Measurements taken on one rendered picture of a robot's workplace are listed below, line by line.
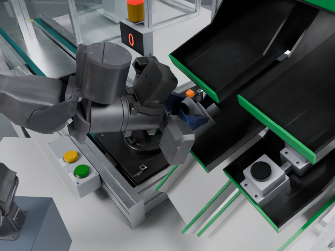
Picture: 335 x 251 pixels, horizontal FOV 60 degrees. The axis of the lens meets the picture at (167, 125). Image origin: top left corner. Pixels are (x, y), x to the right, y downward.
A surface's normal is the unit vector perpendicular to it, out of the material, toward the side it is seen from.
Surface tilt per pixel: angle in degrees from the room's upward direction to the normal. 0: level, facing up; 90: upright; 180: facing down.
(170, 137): 74
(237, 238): 45
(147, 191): 0
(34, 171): 0
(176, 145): 81
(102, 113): 57
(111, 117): 68
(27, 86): 16
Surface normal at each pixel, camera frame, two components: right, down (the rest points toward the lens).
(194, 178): -0.62, -0.30
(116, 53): 0.29, -0.73
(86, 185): 0.63, 0.52
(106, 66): 0.04, 0.65
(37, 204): 0.00, -0.74
